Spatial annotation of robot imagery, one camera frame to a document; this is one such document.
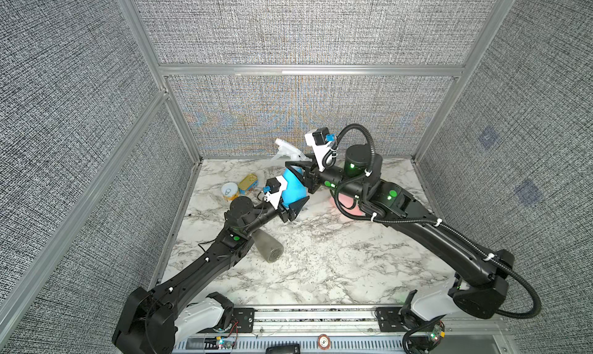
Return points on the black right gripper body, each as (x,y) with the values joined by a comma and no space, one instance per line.
(316,183)

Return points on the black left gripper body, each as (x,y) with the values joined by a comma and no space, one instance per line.
(282,214)

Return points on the blue plastic spray bottle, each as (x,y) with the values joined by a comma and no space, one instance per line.
(295,190)

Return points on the white translucent spray nozzle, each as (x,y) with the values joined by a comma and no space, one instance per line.
(287,150)

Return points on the pink plastic spray bottle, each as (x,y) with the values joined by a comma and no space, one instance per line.
(349,204)

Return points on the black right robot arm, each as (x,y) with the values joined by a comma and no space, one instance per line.
(479,284)

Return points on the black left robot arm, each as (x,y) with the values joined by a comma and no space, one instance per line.
(199,270)

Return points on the grey translucent bottle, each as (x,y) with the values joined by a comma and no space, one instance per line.
(270,249)

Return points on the gold rectangular tin can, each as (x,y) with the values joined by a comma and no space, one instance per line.
(248,183)

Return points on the round white-lid can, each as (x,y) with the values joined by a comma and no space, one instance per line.
(230,191)

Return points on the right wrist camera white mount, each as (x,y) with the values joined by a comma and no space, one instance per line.
(322,144)

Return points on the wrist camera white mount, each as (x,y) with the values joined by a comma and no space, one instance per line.
(273,190)
(322,144)

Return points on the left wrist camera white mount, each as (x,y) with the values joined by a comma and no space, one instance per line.
(273,190)

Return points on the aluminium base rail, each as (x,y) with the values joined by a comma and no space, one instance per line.
(210,327)

